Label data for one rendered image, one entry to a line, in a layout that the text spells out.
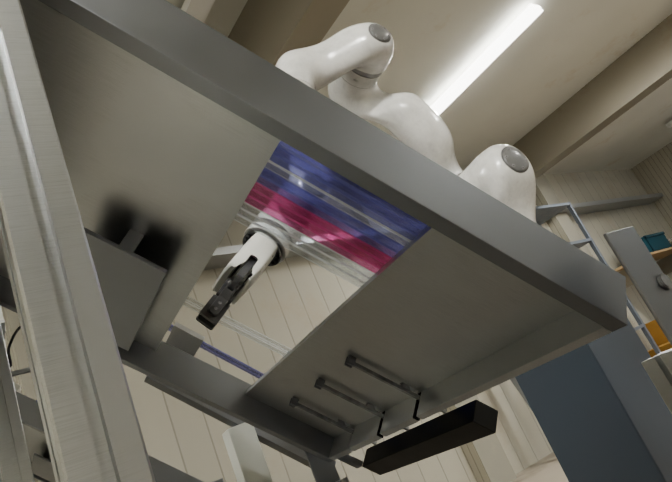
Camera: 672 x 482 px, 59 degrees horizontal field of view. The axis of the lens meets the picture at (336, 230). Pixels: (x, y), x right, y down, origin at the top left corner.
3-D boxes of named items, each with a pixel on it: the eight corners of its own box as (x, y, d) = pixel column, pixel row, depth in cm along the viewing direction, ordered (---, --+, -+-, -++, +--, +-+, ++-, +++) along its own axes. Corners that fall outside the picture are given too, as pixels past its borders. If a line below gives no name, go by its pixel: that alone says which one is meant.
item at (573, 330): (334, 460, 111) (344, 424, 115) (612, 333, 61) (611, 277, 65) (328, 458, 110) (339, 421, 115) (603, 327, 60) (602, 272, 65)
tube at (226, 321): (367, 398, 99) (368, 392, 100) (371, 396, 98) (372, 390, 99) (81, 253, 90) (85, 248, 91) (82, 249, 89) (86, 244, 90)
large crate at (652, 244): (644, 261, 810) (635, 246, 817) (673, 246, 780) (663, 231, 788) (625, 267, 773) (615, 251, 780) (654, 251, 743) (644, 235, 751)
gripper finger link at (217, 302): (222, 283, 96) (198, 313, 92) (228, 275, 94) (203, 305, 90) (238, 295, 97) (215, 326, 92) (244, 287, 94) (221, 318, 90)
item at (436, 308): (332, 444, 112) (337, 428, 114) (602, 306, 62) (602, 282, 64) (242, 401, 109) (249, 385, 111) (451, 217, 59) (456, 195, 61)
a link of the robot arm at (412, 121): (503, 211, 124) (462, 246, 137) (528, 183, 131) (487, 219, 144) (334, 48, 129) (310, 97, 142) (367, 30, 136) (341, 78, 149)
